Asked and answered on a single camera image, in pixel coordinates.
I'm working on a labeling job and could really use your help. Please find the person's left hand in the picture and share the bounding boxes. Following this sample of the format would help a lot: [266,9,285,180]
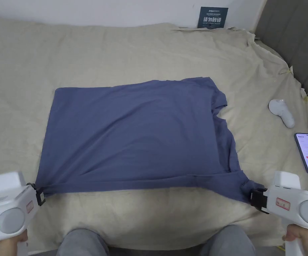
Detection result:
[0,229,29,256]

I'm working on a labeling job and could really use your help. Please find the dark blue sign card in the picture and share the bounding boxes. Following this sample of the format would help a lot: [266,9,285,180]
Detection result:
[197,7,229,29]

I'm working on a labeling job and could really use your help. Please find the dark blue shirt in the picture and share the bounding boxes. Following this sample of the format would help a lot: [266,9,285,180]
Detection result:
[35,77,264,205]

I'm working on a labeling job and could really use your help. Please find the white hand controller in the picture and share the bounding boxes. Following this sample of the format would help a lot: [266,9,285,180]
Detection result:
[268,98,296,129]

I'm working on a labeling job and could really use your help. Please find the bed with beige sheet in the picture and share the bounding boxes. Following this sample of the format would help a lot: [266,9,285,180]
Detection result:
[0,16,308,251]

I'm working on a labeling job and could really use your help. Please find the grey padded headboard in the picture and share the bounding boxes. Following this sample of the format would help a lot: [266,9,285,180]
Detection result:
[253,0,308,116]

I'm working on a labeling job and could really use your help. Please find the person's legs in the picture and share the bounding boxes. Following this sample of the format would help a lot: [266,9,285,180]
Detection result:
[56,224,256,256]

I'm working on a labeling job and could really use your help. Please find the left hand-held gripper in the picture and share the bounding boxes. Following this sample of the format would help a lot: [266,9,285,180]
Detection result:
[0,172,47,256]

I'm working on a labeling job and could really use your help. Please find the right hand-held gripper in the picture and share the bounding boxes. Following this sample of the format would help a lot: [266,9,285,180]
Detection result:
[249,171,308,256]

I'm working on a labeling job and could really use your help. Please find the person's right hand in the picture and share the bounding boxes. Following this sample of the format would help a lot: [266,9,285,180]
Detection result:
[282,223,308,256]

